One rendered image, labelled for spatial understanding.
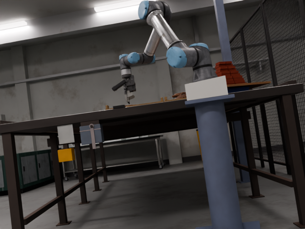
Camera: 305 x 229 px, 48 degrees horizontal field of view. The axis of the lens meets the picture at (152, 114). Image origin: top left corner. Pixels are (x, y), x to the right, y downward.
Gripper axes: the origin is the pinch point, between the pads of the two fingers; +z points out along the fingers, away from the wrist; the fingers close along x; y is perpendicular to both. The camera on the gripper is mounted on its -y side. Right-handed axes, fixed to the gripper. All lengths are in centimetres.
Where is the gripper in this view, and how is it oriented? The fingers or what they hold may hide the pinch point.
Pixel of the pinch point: (127, 103)
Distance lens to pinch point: 246.1
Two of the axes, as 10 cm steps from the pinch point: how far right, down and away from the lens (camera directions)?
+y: 9.9, -1.4, -0.3
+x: 0.4, 0.7, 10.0
